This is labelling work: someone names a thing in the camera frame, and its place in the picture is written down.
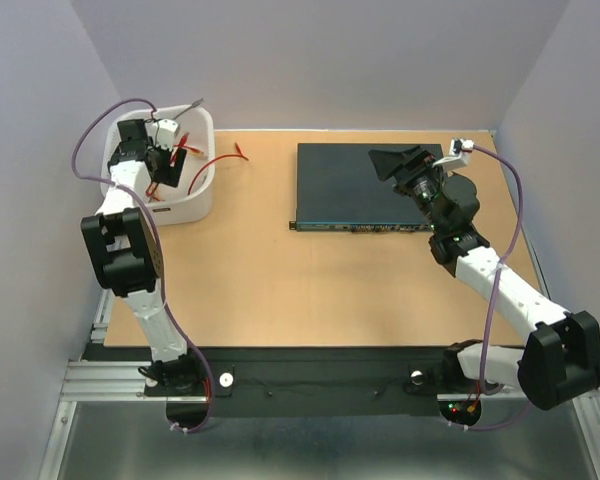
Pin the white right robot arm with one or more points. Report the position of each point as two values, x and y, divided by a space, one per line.
529 342

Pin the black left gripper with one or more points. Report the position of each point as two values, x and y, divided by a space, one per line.
168 175

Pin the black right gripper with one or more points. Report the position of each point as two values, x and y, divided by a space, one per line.
418 162

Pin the red patch cable long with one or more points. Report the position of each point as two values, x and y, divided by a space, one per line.
237 153

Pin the dark blue network switch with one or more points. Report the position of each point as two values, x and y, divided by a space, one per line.
337 190

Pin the white plastic basket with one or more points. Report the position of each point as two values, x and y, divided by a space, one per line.
195 195

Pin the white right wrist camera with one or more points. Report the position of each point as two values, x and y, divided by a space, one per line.
458 156

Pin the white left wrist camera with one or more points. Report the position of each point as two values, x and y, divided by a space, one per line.
164 133

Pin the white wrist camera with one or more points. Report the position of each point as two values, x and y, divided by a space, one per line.
458 156
164 133

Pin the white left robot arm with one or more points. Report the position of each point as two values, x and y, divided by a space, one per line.
125 253

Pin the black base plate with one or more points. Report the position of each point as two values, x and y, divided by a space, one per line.
456 400

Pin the aluminium frame rail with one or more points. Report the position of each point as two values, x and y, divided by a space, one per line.
121 381

